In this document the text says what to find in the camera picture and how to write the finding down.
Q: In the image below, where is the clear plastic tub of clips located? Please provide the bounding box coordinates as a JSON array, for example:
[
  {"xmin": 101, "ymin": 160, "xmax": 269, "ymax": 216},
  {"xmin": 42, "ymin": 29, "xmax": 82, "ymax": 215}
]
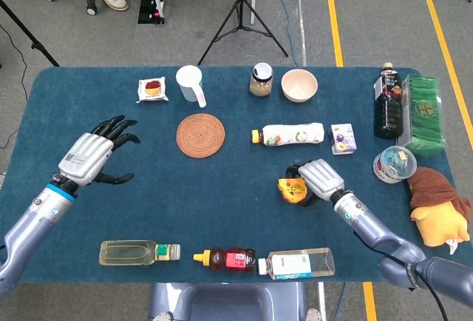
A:
[{"xmin": 372, "ymin": 145, "xmax": 418, "ymax": 185}]

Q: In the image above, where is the clear square bottle blue label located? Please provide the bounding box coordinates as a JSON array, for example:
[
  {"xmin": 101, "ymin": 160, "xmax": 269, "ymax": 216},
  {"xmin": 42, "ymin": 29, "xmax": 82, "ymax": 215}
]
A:
[{"xmin": 257, "ymin": 247, "xmax": 336, "ymax": 281}]

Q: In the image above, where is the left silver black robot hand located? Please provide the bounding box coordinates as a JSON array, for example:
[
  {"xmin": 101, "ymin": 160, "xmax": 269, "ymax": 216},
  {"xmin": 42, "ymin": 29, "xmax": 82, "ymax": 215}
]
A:
[{"xmin": 58, "ymin": 115, "xmax": 141, "ymax": 187}]

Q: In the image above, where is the beige bowl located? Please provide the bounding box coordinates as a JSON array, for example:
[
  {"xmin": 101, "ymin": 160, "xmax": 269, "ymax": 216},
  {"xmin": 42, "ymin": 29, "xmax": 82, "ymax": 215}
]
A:
[{"xmin": 280, "ymin": 69, "xmax": 319, "ymax": 104}]

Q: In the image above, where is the yellow oil bottle white cap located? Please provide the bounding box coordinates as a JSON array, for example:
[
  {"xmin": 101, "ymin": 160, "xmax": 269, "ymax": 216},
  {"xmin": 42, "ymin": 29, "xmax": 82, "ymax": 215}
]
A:
[{"xmin": 98, "ymin": 240, "xmax": 182, "ymax": 267}]

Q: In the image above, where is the round woven rattan coaster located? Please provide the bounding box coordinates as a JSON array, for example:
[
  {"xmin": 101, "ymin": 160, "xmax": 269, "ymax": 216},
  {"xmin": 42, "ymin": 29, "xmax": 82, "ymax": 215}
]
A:
[{"xmin": 175, "ymin": 112, "xmax": 226, "ymax": 159}]

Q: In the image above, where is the green tea bag box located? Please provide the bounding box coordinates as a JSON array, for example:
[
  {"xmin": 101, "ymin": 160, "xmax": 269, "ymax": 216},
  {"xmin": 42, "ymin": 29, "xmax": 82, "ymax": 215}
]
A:
[{"xmin": 397, "ymin": 74, "xmax": 447, "ymax": 158}]

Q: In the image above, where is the black slanted stand pole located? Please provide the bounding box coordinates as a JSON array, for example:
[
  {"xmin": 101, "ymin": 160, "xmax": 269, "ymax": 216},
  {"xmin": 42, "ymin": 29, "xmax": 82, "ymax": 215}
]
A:
[{"xmin": 0, "ymin": 0, "xmax": 61, "ymax": 67}]

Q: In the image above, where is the black tripod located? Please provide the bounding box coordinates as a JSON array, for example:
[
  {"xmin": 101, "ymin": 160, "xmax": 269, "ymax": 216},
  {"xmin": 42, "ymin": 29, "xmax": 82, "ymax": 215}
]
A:
[{"xmin": 197, "ymin": 0, "xmax": 289, "ymax": 66}]

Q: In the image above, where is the thin black floor cable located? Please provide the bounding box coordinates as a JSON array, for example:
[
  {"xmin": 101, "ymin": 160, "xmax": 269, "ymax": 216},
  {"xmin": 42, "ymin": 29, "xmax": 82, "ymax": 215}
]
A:
[{"xmin": 0, "ymin": 23, "xmax": 30, "ymax": 150}]

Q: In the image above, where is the blue table cover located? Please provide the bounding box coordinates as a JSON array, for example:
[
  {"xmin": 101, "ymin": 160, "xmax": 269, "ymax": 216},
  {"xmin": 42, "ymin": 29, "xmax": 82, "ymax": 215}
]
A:
[{"xmin": 0, "ymin": 66, "xmax": 461, "ymax": 285}]

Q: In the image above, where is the white plastic cup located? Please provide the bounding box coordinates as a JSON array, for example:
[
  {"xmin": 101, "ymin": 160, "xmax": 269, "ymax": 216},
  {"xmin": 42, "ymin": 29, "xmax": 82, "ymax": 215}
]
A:
[{"xmin": 175, "ymin": 65, "xmax": 207, "ymax": 109}]

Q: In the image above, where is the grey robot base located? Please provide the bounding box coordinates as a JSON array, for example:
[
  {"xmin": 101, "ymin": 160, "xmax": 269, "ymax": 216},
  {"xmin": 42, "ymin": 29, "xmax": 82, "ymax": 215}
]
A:
[{"xmin": 147, "ymin": 282, "xmax": 322, "ymax": 321}]

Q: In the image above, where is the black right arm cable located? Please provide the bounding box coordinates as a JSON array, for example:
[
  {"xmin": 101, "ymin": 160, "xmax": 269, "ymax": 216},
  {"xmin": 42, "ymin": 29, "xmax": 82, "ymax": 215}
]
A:
[{"xmin": 353, "ymin": 232, "xmax": 445, "ymax": 321}]

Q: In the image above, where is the yellow plush toy brown cloth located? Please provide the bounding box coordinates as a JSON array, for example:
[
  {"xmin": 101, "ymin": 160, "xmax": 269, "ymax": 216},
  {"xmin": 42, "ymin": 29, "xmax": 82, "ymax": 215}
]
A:
[{"xmin": 407, "ymin": 166, "xmax": 472, "ymax": 255}]

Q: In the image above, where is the white-labelled bottle with yellow cap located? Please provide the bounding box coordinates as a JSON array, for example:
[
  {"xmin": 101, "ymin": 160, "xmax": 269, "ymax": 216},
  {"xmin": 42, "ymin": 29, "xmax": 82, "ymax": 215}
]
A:
[{"xmin": 251, "ymin": 122, "xmax": 325, "ymax": 147}]

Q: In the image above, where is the bear-shaped honey bottle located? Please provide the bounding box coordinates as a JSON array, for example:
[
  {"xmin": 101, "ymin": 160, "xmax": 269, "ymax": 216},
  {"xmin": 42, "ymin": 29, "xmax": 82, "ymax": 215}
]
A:
[{"xmin": 192, "ymin": 247, "xmax": 257, "ymax": 274}]

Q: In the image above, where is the blue floor cable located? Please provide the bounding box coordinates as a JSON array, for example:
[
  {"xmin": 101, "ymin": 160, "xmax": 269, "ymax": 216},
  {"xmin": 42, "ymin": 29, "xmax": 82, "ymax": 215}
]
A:
[{"xmin": 256, "ymin": 0, "xmax": 301, "ymax": 67}]

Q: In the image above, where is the packaged snack cake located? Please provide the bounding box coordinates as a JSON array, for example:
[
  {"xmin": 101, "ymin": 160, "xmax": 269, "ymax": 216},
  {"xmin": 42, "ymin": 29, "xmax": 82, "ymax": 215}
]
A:
[{"xmin": 135, "ymin": 76, "xmax": 170, "ymax": 104}]

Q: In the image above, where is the black power strip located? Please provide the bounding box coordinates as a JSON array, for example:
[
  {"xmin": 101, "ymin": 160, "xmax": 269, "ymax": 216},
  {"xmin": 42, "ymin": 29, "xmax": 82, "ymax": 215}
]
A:
[{"xmin": 137, "ymin": 0, "xmax": 166, "ymax": 25}]

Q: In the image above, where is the small purple carton box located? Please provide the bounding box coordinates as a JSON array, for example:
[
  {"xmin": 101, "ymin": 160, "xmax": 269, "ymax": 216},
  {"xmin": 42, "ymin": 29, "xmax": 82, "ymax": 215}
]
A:
[{"xmin": 328, "ymin": 123, "xmax": 358, "ymax": 155}]

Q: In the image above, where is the yellow tape measure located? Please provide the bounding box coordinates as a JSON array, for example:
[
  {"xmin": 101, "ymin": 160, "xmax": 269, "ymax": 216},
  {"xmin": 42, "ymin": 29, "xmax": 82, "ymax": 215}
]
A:
[{"xmin": 276, "ymin": 177, "xmax": 310, "ymax": 204}]

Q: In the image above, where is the dark soy sauce bottle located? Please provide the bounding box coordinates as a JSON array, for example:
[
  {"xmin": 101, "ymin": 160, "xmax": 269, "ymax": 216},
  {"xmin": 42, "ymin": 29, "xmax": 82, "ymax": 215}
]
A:
[{"xmin": 372, "ymin": 62, "xmax": 404, "ymax": 140}]

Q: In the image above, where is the glass jar with black lid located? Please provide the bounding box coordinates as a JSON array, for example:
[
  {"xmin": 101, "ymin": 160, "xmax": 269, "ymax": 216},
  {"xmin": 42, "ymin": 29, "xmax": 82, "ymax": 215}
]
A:
[{"xmin": 249, "ymin": 62, "xmax": 275, "ymax": 98}]

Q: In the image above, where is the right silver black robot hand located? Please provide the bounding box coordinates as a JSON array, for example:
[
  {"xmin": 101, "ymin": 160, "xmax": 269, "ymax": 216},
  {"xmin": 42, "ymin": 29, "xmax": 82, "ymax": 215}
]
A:
[{"xmin": 286, "ymin": 158, "xmax": 345, "ymax": 207}]

